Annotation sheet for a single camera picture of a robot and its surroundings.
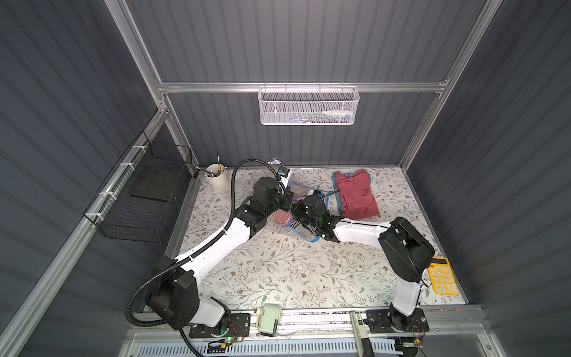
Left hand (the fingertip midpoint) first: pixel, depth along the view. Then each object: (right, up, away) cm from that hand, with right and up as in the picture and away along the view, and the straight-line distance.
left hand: (291, 189), depth 79 cm
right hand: (-1, -6, +10) cm, 12 cm away
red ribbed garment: (+31, -4, +26) cm, 41 cm away
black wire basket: (-53, -5, -5) cm, 54 cm away
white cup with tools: (-35, +6, +26) cm, 44 cm away
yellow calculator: (+57, -33, +4) cm, 66 cm away
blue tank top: (+23, +6, +36) cm, 43 cm away
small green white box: (-8, -41, -8) cm, 42 cm away
